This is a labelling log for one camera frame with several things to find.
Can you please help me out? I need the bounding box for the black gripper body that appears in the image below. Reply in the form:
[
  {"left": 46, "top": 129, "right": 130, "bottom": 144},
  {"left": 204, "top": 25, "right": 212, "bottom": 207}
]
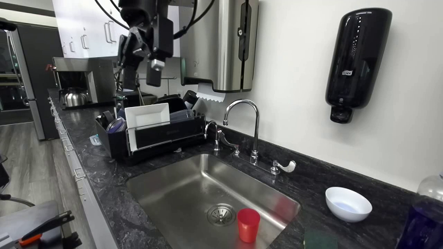
[{"left": 118, "top": 0, "right": 158, "bottom": 32}]

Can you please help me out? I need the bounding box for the stainless steel appliance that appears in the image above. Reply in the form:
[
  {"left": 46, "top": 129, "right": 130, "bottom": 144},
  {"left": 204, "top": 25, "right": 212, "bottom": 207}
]
[{"left": 52, "top": 56, "right": 117, "bottom": 106}]

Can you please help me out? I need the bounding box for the white plastic tray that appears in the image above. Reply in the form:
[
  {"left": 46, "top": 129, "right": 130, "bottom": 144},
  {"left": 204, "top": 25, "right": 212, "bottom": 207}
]
[{"left": 124, "top": 102, "right": 172, "bottom": 154}]

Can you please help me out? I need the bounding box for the silver kettle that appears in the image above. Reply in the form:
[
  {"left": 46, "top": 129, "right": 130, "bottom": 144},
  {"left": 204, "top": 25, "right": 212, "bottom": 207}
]
[{"left": 61, "top": 88, "right": 93, "bottom": 111}]

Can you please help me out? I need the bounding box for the white paper towel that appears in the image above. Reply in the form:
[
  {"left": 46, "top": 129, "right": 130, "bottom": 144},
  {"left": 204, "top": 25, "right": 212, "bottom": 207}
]
[{"left": 196, "top": 90, "right": 227, "bottom": 104}]

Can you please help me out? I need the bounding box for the black dish rack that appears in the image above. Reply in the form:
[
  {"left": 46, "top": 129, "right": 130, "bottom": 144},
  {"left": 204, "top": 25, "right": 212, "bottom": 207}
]
[{"left": 95, "top": 95, "right": 208, "bottom": 167}]

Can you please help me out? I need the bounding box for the chrome sink faucet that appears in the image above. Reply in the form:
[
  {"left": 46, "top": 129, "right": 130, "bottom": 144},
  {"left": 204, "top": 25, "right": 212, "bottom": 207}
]
[{"left": 222, "top": 99, "right": 262, "bottom": 167}]

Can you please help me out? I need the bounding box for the stainless steel sink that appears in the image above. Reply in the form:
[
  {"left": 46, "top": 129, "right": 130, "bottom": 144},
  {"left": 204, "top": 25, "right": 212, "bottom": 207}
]
[{"left": 125, "top": 153, "right": 302, "bottom": 249}]

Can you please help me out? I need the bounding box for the white base cabinet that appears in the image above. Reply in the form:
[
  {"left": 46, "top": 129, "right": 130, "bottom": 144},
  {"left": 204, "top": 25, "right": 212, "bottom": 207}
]
[{"left": 47, "top": 95, "right": 119, "bottom": 249}]

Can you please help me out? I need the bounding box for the metal sink drain strainer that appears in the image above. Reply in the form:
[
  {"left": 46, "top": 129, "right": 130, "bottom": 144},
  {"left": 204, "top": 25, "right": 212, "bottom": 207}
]
[{"left": 205, "top": 203, "right": 238, "bottom": 227}]

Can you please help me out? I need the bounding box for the orange black hand tool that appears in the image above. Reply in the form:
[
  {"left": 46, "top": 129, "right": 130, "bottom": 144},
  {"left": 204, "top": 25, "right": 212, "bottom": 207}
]
[{"left": 17, "top": 211, "right": 77, "bottom": 248}]

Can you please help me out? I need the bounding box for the red plastic cup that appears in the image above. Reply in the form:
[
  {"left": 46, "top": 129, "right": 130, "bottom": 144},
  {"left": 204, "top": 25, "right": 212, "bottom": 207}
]
[{"left": 236, "top": 208, "right": 262, "bottom": 245}]

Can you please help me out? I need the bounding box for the white bowl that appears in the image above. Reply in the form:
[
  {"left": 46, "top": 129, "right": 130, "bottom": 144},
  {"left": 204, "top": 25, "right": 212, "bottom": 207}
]
[{"left": 324, "top": 186, "right": 374, "bottom": 225}]

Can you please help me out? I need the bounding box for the green sponge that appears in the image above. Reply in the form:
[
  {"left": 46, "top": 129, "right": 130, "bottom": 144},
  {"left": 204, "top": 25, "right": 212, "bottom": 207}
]
[{"left": 302, "top": 227, "right": 341, "bottom": 249}]

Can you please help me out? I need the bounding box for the clear glass container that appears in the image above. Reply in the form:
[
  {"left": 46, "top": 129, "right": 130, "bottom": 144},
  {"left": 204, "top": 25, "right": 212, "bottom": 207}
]
[{"left": 417, "top": 169, "right": 443, "bottom": 204}]

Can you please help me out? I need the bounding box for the blue soap bottle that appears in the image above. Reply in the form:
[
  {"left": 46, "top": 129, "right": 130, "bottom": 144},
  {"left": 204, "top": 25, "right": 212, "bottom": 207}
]
[{"left": 395, "top": 203, "right": 443, "bottom": 249}]

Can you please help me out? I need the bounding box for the white wall cabinet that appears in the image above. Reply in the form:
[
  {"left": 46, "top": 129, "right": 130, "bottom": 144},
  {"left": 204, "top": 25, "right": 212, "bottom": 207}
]
[{"left": 52, "top": 0, "right": 183, "bottom": 60}]

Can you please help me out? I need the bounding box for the grey metal shelf frame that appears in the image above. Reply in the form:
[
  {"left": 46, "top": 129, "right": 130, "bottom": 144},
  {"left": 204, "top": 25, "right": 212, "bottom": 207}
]
[{"left": 0, "top": 19, "right": 47, "bottom": 143}]

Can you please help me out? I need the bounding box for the black wall soap dispenser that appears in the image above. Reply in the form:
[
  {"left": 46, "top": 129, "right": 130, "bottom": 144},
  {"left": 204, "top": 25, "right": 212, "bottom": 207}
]
[{"left": 324, "top": 6, "right": 394, "bottom": 125}]

